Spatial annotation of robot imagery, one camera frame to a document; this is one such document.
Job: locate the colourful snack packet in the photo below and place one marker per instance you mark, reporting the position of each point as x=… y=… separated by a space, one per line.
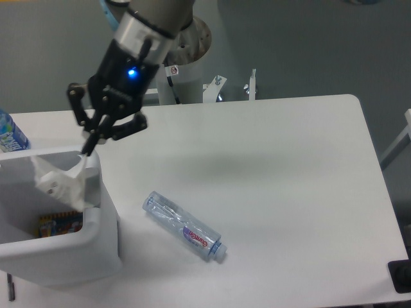
x=59 y=224

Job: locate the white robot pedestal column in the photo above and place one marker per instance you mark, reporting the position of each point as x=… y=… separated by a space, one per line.
x=180 y=77

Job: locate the small black strip on table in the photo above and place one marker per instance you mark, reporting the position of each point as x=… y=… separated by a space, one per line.
x=10 y=288

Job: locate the black clamp at table edge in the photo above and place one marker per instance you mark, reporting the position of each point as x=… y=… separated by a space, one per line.
x=400 y=275

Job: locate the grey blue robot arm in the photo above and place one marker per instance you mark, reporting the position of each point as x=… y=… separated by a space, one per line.
x=160 y=21

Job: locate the white pedestal foot bracket left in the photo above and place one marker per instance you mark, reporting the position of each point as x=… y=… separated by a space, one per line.
x=151 y=98

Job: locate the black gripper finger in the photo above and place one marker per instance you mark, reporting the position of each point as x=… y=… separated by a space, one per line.
x=91 y=125
x=116 y=132

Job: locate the white pedestal foot bracket right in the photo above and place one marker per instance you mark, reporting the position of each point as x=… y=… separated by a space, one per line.
x=250 y=89

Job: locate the clear plastic bottle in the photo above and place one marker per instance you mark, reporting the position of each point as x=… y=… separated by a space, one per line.
x=198 y=236

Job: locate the white pedestal foot bracket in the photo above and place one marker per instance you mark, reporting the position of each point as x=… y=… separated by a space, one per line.
x=151 y=98
x=250 y=89
x=212 y=90

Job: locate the blue labelled water bottle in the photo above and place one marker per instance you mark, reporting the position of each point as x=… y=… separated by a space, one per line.
x=12 y=138

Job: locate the white plastic trash can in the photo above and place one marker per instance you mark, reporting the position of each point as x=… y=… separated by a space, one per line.
x=88 y=254

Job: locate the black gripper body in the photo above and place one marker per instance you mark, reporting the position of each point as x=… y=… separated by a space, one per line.
x=118 y=87

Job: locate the white pedestal foot bracket middle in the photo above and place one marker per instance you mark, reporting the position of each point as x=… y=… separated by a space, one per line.
x=212 y=90

